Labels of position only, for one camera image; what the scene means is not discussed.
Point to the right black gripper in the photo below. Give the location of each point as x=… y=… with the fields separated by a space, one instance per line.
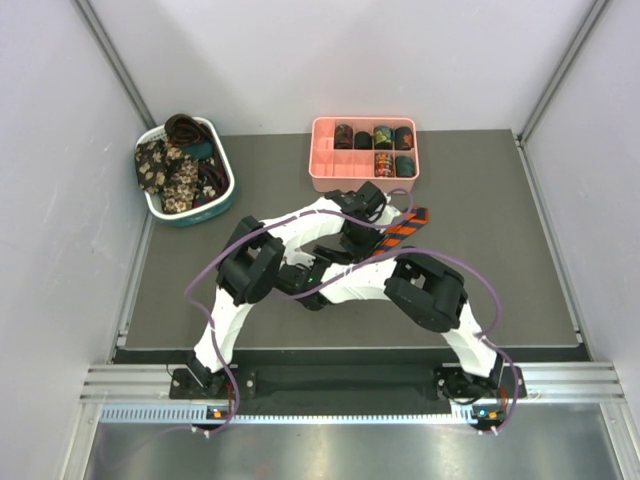
x=335 y=255

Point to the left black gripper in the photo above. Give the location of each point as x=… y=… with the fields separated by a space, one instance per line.
x=363 y=252

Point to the orange navy striped tie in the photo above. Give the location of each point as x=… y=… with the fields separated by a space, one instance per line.
x=394 y=236

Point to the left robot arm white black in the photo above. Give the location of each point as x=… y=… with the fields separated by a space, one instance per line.
x=252 y=258

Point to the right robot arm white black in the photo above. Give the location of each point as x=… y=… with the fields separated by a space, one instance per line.
x=427 y=291

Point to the red orange patterned rolled tie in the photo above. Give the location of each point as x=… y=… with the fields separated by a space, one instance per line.
x=384 y=164

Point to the dark green rolled tie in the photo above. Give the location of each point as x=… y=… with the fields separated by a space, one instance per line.
x=405 y=166

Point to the pink compartment organizer box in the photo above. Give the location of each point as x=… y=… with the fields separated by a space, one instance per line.
x=332 y=169

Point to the black rolled tie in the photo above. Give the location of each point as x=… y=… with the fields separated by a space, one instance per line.
x=362 y=140

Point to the green yellow leaf rolled tie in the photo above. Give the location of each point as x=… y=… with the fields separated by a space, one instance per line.
x=383 y=137

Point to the dark red floral rolled tie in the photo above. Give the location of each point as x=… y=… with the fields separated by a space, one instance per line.
x=343 y=137

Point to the teal orange leaf rolled tie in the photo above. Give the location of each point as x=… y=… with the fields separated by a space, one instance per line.
x=403 y=138

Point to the dark red striped tie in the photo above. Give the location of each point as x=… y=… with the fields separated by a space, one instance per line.
x=213 y=181

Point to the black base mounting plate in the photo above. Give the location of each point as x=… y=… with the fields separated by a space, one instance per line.
x=337 y=382

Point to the dark teal tie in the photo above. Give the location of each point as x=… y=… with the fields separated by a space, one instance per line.
x=202 y=151

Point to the teal white laundry basket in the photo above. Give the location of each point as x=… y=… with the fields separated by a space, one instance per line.
x=194 y=215

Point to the brown floral tie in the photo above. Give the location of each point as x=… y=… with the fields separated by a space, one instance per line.
x=164 y=169

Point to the dark brown rolled tie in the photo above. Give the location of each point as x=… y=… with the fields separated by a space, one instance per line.
x=183 y=130

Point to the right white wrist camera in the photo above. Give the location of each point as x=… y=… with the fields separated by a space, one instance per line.
x=299 y=257

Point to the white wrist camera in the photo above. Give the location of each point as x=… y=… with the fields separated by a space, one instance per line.
x=390 y=215
x=299 y=257

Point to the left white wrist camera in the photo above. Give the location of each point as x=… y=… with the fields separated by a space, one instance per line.
x=390 y=215

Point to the grey slotted cable duct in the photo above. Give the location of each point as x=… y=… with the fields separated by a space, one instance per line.
x=201 y=414

